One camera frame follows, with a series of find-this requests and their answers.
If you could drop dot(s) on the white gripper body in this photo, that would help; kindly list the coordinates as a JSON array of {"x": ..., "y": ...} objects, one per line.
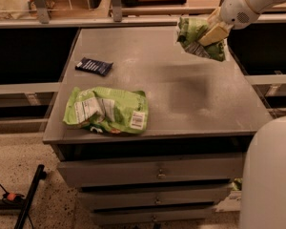
[{"x": 237, "y": 11}]

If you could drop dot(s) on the grey drawer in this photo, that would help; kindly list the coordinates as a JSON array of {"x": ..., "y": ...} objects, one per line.
[
  {"x": 155, "y": 196},
  {"x": 152, "y": 215},
  {"x": 150, "y": 169}
]

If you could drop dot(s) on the green rice chip bag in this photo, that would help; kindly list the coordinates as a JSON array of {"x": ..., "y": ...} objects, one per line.
[{"x": 107, "y": 110}]

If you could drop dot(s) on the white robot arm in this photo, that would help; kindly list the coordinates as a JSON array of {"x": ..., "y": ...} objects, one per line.
[{"x": 263, "y": 195}]

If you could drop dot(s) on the dark blue snack bar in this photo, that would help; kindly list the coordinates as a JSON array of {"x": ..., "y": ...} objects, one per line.
[{"x": 93, "y": 66}]

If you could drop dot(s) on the grey metal shelf rail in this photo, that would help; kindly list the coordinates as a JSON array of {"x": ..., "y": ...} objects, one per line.
[{"x": 64, "y": 13}]

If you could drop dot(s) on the black metal stand leg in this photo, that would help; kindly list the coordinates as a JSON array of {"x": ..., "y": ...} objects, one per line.
[{"x": 25, "y": 207}]

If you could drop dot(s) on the top grey drawer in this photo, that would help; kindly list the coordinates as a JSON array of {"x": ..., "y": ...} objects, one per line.
[{"x": 150, "y": 169}]

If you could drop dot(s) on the bottom grey drawer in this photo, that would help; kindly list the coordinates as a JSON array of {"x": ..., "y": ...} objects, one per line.
[{"x": 152, "y": 215}]

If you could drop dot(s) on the grey drawer cabinet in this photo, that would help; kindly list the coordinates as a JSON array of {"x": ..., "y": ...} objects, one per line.
[{"x": 196, "y": 106}]

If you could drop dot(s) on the orange cable clip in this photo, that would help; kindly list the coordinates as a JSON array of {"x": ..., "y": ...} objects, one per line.
[{"x": 13, "y": 198}]

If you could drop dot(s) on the middle grey drawer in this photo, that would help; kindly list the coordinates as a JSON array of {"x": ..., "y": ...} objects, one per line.
[{"x": 155, "y": 196}]

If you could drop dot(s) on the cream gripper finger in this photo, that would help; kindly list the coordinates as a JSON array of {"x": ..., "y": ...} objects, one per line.
[
  {"x": 215, "y": 16},
  {"x": 215, "y": 34}
]

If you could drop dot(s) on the green bag on floor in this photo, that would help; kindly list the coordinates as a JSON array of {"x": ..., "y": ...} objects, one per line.
[{"x": 237, "y": 184}]

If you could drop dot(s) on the white cardboard box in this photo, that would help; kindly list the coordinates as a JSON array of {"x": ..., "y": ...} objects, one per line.
[{"x": 230, "y": 203}]

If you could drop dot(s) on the green jalapeno chip bag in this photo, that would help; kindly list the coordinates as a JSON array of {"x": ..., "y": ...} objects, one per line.
[{"x": 190, "y": 30}]

